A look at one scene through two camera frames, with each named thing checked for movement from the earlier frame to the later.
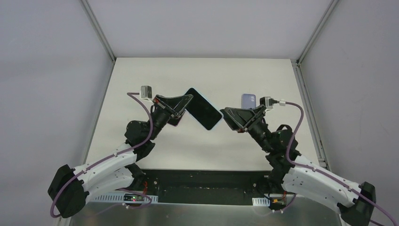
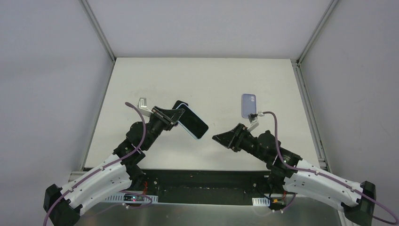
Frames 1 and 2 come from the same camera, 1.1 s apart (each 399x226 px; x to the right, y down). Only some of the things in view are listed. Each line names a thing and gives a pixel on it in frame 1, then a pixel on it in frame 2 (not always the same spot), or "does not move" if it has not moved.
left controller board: (133, 197) does not move
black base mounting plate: (204, 187) does not move
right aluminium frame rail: (321, 153) does not move
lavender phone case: (248, 101) does not move
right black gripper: (253, 118) → (237, 138)
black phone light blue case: (202, 110) → (191, 122)
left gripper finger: (176, 104) → (171, 116)
